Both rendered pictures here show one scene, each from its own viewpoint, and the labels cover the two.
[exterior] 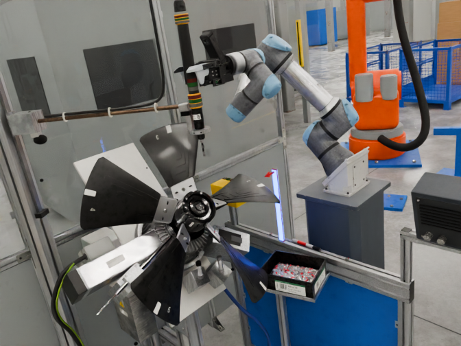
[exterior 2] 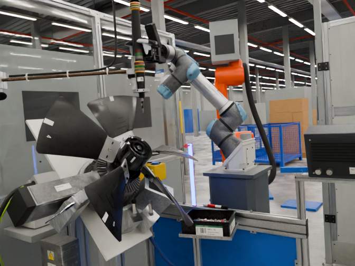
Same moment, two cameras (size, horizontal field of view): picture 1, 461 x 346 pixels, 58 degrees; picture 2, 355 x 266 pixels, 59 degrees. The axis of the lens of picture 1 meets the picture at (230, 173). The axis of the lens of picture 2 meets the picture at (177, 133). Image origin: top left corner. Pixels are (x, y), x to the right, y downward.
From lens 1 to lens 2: 0.49 m
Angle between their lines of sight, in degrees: 21
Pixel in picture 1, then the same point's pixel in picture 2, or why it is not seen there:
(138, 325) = not seen: outside the picture
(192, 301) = (124, 241)
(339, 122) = (234, 117)
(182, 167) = (123, 123)
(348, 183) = (243, 160)
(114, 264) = (61, 189)
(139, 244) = (84, 179)
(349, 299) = (253, 249)
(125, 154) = not seen: hidden behind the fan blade
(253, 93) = (179, 74)
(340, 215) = (239, 186)
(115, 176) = (72, 112)
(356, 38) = not seen: hidden behind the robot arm
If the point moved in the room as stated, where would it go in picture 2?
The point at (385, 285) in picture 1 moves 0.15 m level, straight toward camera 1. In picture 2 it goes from (285, 226) to (292, 239)
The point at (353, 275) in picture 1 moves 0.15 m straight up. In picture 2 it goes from (258, 223) to (255, 191)
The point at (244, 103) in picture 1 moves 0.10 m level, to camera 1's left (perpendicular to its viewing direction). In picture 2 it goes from (172, 82) to (151, 83)
